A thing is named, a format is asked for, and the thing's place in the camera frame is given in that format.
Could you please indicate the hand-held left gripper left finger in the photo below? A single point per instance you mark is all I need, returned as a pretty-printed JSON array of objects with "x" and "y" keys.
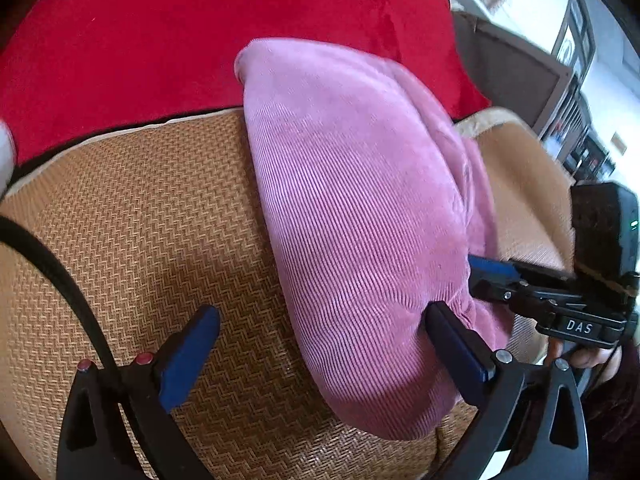
[{"x": 190, "y": 355}]

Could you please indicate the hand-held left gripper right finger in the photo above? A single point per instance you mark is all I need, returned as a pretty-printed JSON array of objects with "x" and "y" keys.
[{"x": 460, "y": 355}]

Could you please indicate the dark shelf unit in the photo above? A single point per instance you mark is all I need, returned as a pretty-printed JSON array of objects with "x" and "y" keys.
[{"x": 582, "y": 110}]

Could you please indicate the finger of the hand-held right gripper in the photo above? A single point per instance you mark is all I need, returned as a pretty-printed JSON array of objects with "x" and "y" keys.
[
  {"x": 492, "y": 292},
  {"x": 492, "y": 266}
]

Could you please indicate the red blanket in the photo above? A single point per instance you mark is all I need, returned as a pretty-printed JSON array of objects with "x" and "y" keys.
[{"x": 200, "y": 35}]

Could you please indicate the grey brown furniture panel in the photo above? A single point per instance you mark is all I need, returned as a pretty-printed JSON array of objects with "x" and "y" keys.
[{"x": 515, "y": 70}]

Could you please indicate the brown woven mat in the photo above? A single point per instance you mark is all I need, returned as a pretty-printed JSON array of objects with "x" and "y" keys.
[{"x": 150, "y": 240}]

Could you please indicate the person's right forearm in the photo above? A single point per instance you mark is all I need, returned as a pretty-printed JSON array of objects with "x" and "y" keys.
[{"x": 620, "y": 425}]

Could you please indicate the person's right hand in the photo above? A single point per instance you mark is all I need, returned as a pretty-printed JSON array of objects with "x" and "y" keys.
[{"x": 585, "y": 357}]

